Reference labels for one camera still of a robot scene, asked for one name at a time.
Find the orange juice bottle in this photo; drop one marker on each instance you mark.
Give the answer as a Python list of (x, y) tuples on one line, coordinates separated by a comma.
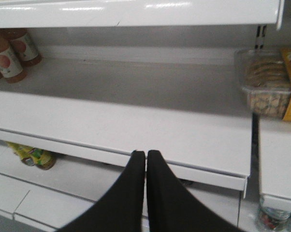
[(23, 45), (10, 66)]

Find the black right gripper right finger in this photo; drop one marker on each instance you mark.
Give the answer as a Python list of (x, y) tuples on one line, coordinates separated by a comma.
[(171, 207)]

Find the white metal shelf unit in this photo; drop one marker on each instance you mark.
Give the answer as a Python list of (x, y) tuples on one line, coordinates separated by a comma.
[(124, 75)]

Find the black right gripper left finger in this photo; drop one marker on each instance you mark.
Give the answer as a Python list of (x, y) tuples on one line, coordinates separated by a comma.
[(120, 208)]

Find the yellow lemon tea bottle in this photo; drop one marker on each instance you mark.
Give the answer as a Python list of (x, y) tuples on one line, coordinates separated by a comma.
[(32, 156)]

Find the orange juice bottle back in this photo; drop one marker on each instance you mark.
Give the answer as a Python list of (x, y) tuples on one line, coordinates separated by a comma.
[(23, 45)]

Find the orange juice bottle right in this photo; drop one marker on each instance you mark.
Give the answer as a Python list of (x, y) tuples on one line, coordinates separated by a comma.
[(10, 66)]

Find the clear cookie box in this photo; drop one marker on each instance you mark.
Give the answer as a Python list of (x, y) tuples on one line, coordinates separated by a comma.
[(265, 79)]

